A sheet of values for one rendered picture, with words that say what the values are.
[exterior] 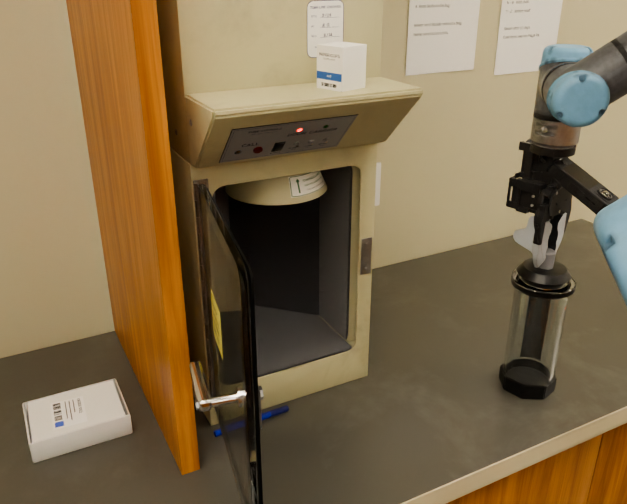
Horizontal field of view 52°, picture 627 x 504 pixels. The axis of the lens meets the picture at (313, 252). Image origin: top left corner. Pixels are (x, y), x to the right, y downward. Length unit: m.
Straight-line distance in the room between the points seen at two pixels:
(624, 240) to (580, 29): 1.41
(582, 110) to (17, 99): 0.96
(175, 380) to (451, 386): 0.55
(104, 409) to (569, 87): 0.89
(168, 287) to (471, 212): 1.16
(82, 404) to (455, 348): 0.73
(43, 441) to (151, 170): 0.51
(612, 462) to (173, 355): 0.91
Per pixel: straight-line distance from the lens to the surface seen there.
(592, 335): 1.53
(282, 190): 1.05
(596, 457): 1.42
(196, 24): 0.92
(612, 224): 0.64
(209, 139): 0.87
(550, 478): 1.34
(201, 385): 0.81
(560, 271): 1.19
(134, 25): 0.81
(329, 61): 0.93
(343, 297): 1.21
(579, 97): 0.97
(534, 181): 1.14
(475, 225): 1.91
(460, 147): 1.79
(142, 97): 0.82
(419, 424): 1.18
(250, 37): 0.95
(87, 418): 1.18
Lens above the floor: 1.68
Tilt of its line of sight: 24 degrees down
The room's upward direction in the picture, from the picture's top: straight up
